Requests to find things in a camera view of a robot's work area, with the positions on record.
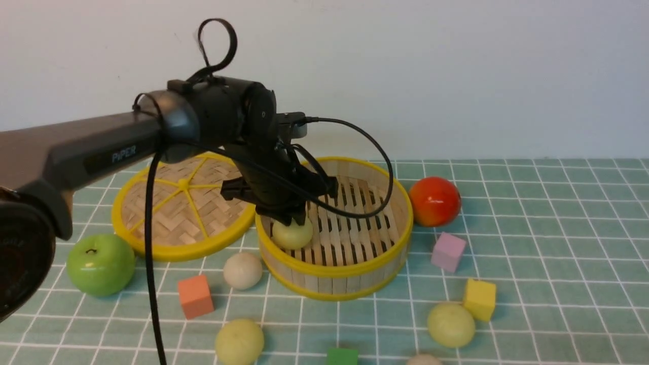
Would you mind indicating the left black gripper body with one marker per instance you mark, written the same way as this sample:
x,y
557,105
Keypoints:
x,y
275,182

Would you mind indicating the pale green bun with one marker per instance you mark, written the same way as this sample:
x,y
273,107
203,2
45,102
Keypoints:
x,y
294,236
240,341
451,325

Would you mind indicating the cream white bun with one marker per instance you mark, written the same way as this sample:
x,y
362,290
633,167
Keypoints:
x,y
243,270
424,359

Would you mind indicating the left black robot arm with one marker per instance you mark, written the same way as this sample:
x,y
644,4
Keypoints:
x,y
42,167

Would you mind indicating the woven bamboo steamer lid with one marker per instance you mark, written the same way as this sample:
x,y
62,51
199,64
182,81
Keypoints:
x,y
190,219

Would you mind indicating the bamboo steamer tray yellow rim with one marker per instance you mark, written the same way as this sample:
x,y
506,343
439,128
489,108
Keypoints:
x,y
346,258

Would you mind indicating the orange cube block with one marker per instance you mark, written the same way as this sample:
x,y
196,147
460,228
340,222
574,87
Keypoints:
x,y
195,296

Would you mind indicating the red orange tomato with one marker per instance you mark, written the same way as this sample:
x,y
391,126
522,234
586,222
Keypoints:
x,y
436,201

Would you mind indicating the green apple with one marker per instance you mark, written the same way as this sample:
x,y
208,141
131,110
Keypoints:
x,y
101,265

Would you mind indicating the green cube block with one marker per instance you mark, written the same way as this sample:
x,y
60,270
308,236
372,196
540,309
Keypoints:
x,y
342,356

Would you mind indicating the pink cube block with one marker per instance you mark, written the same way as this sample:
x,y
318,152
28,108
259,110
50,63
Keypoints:
x,y
447,252

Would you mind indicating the yellow cube block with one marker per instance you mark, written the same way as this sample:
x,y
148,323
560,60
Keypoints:
x,y
479,299

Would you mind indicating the green checkered tablecloth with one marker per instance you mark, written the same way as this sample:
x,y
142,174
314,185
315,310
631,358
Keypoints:
x,y
565,242

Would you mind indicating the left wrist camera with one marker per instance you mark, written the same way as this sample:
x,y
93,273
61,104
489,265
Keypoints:
x,y
291,126

